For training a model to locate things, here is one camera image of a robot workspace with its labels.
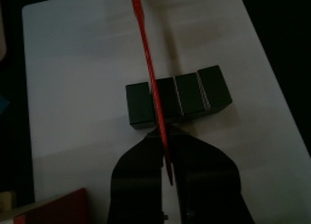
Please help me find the red block with metal stud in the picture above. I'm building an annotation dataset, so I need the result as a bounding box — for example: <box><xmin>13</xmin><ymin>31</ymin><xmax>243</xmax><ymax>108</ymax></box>
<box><xmin>0</xmin><ymin>187</ymin><xmax>91</xmax><ymax>224</ymax></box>

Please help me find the white cutting board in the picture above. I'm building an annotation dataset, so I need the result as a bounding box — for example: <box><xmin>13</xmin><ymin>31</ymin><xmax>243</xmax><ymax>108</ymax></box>
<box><xmin>20</xmin><ymin>0</ymin><xmax>311</xmax><ymax>224</ymax></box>

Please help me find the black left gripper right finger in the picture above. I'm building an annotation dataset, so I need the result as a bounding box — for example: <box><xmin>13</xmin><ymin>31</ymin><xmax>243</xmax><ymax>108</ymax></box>
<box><xmin>167</xmin><ymin>123</ymin><xmax>257</xmax><ymax>224</ymax></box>

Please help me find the red toy knife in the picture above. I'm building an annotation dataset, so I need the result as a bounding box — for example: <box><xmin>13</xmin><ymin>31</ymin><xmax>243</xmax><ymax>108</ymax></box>
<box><xmin>127</xmin><ymin>0</ymin><xmax>175</xmax><ymax>187</ymax></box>

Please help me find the light wooden piece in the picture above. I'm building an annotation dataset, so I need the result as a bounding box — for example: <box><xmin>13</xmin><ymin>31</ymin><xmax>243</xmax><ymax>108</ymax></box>
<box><xmin>0</xmin><ymin>189</ymin><xmax>18</xmax><ymax>212</ymax></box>

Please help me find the nori sushi piece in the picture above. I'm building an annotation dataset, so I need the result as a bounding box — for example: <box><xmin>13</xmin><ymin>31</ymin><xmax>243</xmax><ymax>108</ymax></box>
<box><xmin>125</xmin><ymin>81</ymin><xmax>157</xmax><ymax>130</ymax></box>
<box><xmin>196</xmin><ymin>65</ymin><xmax>235</xmax><ymax>115</ymax></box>
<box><xmin>173</xmin><ymin>72</ymin><xmax>208</xmax><ymax>119</ymax></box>

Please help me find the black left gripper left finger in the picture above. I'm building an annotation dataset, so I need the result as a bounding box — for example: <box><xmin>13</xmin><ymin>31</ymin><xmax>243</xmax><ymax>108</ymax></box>
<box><xmin>105</xmin><ymin>127</ymin><xmax>167</xmax><ymax>224</ymax></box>

